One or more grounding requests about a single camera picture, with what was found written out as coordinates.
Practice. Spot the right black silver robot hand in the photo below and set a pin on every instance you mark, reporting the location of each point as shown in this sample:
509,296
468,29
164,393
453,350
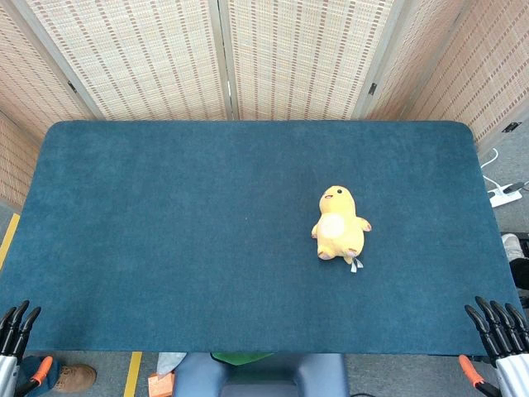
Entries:
510,343

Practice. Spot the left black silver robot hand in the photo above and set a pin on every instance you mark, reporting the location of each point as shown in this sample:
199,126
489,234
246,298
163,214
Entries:
10,331

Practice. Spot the yellow plush duck toy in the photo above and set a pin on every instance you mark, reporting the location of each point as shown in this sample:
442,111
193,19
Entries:
339,223

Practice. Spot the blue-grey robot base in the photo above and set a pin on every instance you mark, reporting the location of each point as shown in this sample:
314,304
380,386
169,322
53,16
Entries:
264,378

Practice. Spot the brown leather boot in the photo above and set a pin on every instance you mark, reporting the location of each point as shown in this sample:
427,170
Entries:
76,377

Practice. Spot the yellow floor tape strip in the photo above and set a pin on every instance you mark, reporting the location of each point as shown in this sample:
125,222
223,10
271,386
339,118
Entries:
9,240
133,374

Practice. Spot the grey sneaker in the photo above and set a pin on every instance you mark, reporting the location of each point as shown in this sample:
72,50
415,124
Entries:
511,247

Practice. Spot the white power strip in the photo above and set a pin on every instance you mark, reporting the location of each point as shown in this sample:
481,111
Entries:
502,197

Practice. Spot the black power plug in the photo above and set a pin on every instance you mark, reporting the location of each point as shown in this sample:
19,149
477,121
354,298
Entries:
515,187

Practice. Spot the orange block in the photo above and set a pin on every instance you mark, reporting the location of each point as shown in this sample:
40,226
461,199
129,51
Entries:
160,385

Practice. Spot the grey paper sheet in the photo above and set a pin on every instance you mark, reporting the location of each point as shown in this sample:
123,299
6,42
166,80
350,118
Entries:
169,363

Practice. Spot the black screen hinge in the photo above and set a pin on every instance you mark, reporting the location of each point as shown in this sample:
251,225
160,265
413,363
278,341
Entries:
511,126
372,88
72,87

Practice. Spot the blue carpet table mat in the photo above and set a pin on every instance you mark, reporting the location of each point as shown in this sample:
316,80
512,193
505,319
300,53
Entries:
206,227

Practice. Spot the green cloth piece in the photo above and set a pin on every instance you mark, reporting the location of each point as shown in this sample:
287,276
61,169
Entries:
241,357

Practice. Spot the woven bamboo screen panel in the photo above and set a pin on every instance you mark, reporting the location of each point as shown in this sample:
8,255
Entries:
446,66
136,58
301,58
25,70
510,95

